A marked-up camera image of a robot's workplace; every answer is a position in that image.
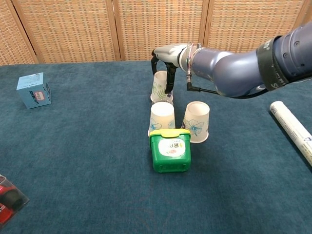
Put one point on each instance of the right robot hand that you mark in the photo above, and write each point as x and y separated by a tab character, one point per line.
168	52

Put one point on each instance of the white cup with green leaves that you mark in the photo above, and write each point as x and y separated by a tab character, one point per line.
158	87

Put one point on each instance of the white cup with blue flower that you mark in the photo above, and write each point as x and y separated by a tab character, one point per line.
162	117
196	122

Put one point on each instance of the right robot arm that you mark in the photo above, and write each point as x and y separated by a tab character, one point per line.
243	70

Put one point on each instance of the woven bamboo folding screen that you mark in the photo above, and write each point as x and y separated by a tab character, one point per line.
97	29

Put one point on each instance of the green tub with yellow lid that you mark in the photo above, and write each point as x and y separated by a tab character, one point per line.
170	161

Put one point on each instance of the light blue cardboard box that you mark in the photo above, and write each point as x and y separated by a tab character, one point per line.
33	91

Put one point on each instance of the white rolled paper tube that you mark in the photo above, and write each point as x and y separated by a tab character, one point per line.
292	129

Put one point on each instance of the clear package with red items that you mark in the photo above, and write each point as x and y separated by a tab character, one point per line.
8	200

